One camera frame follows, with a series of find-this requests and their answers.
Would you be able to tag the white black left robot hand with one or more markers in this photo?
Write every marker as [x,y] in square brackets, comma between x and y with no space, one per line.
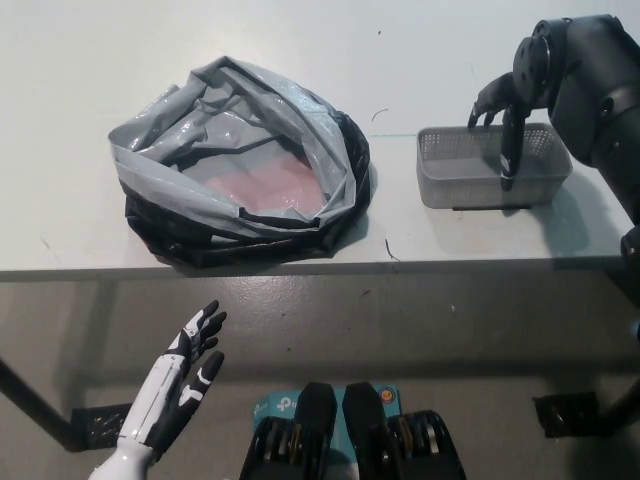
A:
[155,390]

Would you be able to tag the black teal robot torso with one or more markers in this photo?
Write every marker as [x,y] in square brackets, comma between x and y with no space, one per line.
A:
[320,415]

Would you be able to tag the grey and black plastic bag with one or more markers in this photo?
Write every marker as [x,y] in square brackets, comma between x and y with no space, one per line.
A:
[145,150]

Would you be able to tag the grey perforated rectangular plastic basket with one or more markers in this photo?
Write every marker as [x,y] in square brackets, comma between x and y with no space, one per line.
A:
[465,195]

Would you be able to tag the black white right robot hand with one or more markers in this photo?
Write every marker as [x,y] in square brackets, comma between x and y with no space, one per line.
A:
[511,145]

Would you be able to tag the black table tape patch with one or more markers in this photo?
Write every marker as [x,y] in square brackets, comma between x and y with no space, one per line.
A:
[457,208]

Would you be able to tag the black metal table leg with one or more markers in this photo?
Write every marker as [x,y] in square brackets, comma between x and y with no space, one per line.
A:
[622,410]
[30,395]

